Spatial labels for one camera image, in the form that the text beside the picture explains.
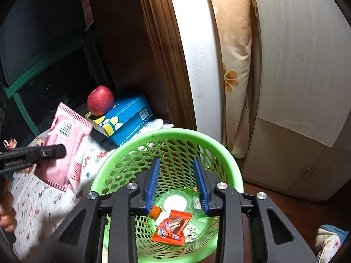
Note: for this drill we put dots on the green window frame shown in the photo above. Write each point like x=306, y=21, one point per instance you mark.
x=20, y=86

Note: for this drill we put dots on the person's left hand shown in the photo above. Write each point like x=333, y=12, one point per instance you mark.
x=7, y=211

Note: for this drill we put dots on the green mesh basket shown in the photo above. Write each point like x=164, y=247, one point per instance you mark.
x=170, y=133

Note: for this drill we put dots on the crumpled clear wrapper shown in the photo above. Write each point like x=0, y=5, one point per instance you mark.
x=197, y=204

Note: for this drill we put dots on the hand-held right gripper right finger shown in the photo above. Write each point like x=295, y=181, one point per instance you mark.
x=201, y=186

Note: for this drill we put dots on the small orange peel piece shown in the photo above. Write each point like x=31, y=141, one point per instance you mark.
x=155, y=213

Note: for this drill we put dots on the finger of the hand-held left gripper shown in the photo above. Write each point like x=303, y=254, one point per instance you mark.
x=52, y=151

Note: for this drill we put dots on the blue spotted tissue box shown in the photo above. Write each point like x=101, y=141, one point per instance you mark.
x=129, y=123

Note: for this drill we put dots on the white pudding cup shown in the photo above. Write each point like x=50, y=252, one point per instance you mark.
x=175, y=204

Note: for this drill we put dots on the red apple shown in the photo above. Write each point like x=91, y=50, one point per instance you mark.
x=100, y=100

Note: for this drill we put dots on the beige floral pillow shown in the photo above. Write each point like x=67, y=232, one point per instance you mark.
x=235, y=60

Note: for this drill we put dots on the dark wooden cabinet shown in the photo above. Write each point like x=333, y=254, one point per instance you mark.
x=153, y=46

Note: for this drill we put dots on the floral cloth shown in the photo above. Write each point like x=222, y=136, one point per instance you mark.
x=327, y=241

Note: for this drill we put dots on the white board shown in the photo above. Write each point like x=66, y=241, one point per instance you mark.
x=197, y=46

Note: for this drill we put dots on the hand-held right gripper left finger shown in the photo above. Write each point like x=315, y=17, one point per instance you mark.
x=152, y=186

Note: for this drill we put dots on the orange snack wrapper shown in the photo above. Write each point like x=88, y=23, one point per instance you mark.
x=164, y=234

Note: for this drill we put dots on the pink snack packet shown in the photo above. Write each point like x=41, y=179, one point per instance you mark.
x=68, y=139

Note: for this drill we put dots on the crumpled silver foil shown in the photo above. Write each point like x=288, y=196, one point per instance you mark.
x=190, y=234

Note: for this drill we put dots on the white printed tablecloth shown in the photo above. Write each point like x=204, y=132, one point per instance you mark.
x=35, y=205

